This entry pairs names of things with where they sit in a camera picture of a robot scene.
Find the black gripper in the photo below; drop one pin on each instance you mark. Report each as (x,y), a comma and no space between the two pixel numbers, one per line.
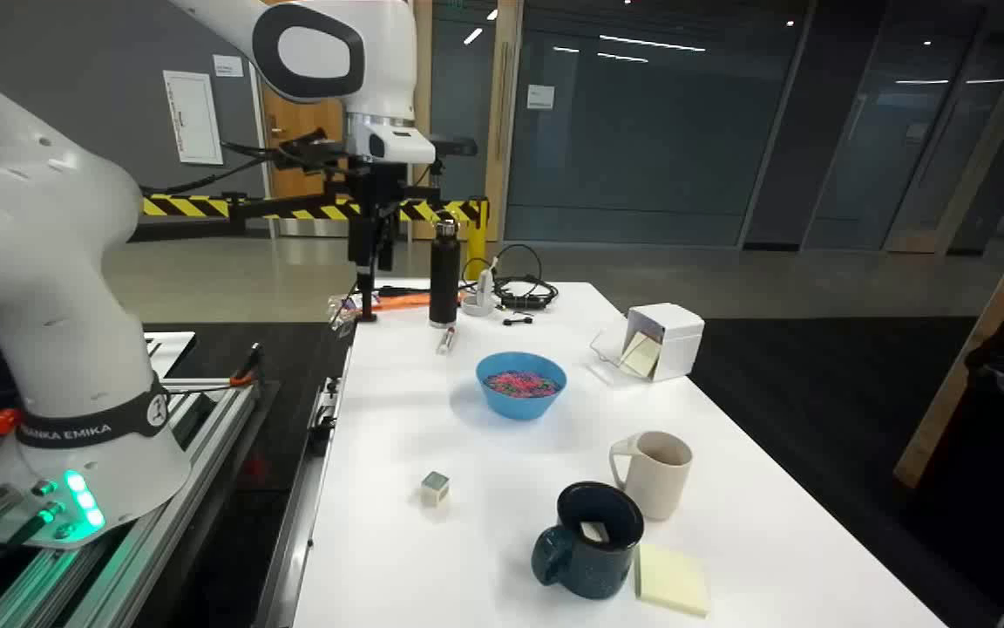
(370,194)

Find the white ceramic cup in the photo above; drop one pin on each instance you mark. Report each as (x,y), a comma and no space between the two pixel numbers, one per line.
(658,475)

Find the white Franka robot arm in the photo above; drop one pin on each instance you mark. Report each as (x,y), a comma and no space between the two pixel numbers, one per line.
(49,292)

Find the blue bowl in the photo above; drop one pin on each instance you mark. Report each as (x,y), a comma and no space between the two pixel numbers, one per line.
(502,402)

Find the orange tool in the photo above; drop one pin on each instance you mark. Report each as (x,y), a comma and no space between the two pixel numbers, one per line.
(402,300)

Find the black water bottle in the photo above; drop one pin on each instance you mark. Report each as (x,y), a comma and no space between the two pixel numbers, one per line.
(444,274)

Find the red black pen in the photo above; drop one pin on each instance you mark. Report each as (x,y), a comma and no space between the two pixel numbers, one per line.
(249,363)

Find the yellow black striped barrier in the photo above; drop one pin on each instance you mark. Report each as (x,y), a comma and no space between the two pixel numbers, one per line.
(183,206)

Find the red blue beads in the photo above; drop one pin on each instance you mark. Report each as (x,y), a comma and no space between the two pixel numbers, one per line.
(521,385)

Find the small white green cube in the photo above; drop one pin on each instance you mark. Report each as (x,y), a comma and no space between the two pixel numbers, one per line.
(432,488)

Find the clear plastic note holder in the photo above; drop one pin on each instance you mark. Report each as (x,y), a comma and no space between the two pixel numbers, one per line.
(603,363)

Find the yellow notes in holder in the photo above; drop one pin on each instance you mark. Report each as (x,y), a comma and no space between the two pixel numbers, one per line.
(639,357)

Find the white cardboard box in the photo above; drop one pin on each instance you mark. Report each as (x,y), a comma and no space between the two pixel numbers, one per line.
(675,329)

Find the dark teal speckled mug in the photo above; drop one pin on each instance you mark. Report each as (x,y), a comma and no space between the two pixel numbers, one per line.
(575,563)

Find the yellow sticky note pad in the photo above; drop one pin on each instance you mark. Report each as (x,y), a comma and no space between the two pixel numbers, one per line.
(675,581)

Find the black camera stand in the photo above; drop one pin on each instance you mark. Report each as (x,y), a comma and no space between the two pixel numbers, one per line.
(367,297)

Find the black stereo camera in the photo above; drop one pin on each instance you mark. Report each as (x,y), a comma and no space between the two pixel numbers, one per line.
(457,149)

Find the white paper wall sign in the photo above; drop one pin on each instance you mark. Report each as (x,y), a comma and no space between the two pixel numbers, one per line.
(194,117)

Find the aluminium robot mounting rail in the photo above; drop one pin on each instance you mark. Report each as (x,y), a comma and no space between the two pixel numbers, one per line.
(120,558)

